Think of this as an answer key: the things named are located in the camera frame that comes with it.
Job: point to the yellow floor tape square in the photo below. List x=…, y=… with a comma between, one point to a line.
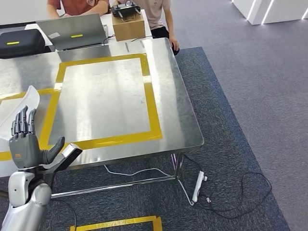
x=115, y=224

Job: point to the cardboard box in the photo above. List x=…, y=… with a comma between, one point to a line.
x=128, y=28

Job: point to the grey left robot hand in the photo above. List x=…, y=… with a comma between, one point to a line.
x=25, y=150

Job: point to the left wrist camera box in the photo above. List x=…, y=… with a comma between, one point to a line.
x=68, y=150

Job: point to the white power strip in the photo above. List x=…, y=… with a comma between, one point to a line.
x=198, y=188

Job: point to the black hard case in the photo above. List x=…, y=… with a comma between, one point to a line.
x=21, y=44

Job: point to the person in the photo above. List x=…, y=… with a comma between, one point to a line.
x=154, y=12
x=77, y=6

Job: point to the black remote controller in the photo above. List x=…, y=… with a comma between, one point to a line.
x=124, y=9

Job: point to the grey laptop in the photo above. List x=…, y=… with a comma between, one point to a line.
x=72, y=32

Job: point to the white lit platform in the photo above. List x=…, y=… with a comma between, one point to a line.
x=284, y=12

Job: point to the white curved panel part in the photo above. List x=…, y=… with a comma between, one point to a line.
x=24, y=98

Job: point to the stainless steel workbench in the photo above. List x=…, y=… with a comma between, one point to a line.
x=173, y=95

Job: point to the dark grey carpet mat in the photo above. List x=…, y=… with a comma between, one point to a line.
x=228, y=127

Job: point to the person's hand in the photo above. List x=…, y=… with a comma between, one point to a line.
x=174, y=44

